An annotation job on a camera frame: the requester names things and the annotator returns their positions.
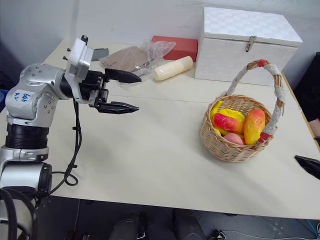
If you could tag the white textured lidded box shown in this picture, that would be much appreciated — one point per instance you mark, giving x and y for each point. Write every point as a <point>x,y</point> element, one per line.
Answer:
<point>240,57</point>

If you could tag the clear crumpled plastic bag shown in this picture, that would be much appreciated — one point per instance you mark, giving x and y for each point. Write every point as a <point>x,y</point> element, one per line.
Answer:
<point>156,50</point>

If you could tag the red flat box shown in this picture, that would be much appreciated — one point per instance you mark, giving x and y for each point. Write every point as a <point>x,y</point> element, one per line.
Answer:
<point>182,47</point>

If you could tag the brown cardboard piece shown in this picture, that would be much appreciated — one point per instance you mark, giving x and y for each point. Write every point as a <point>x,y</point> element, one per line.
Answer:
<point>126,58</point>

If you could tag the dark rounded shape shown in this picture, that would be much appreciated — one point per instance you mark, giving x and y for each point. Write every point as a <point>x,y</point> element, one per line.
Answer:
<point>131,226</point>

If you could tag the metal box latch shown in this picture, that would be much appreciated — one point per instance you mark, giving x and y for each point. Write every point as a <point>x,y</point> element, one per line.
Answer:
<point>250,43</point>

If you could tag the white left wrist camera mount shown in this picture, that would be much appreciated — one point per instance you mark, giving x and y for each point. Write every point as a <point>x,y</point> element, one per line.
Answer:
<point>78,56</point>

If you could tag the pink toy peach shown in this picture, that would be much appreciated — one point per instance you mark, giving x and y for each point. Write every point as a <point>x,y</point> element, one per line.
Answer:
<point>233,139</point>

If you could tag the blue round object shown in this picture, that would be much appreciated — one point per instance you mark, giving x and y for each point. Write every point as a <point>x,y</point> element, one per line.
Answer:
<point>2,97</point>

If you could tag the grey flat object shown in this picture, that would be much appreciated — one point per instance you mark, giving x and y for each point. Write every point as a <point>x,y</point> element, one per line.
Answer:
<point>100,53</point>

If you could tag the person in dark clothing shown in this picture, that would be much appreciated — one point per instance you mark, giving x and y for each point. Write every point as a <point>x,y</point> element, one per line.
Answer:
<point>310,90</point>

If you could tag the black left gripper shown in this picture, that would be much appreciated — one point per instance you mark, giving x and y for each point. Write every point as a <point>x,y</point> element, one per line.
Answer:
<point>93,86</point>

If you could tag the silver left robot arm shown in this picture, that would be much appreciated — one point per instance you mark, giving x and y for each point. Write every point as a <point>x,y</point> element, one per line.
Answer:
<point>32,82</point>

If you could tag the small red-yellow toy mango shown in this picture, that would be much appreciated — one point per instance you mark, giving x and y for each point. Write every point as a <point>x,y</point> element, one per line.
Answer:
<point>228,122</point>

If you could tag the yellow toy banana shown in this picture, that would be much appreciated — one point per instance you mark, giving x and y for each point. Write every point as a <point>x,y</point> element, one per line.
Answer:
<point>233,112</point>

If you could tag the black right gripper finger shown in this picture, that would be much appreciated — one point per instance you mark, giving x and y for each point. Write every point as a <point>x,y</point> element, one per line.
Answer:
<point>311,165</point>

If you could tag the large red-yellow toy mango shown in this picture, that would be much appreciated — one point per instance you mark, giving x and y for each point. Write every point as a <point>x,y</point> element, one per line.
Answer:
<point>253,126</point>

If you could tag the cream cylindrical bottle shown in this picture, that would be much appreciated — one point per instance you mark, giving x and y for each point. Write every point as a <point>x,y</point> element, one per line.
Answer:
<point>172,68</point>

